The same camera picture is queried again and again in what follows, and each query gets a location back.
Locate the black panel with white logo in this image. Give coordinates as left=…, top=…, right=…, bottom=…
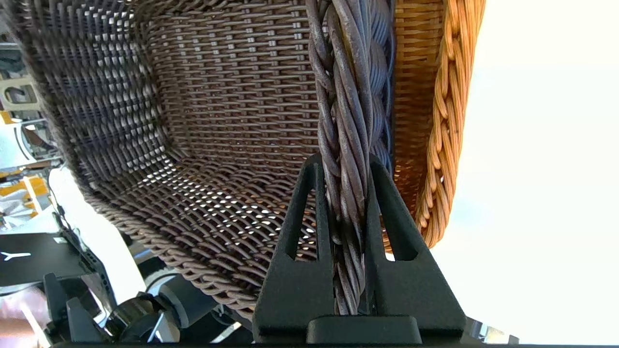
left=0, top=232, right=95, bottom=288

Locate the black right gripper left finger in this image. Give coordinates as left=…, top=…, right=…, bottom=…
left=252, top=154, right=335, bottom=344

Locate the orange wicker basket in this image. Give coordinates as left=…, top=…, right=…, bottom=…
left=382, top=0, right=486, bottom=252

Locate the white robot torso shell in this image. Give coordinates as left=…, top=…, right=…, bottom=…
left=47, top=166, right=148, bottom=303

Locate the dark brown wicker basket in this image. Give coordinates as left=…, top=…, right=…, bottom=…
left=2, top=0, right=397, bottom=319

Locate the beige frame with opening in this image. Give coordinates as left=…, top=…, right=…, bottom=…
left=0, top=77, right=42, bottom=113

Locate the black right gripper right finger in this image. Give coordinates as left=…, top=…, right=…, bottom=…
left=364, top=154, right=467, bottom=344

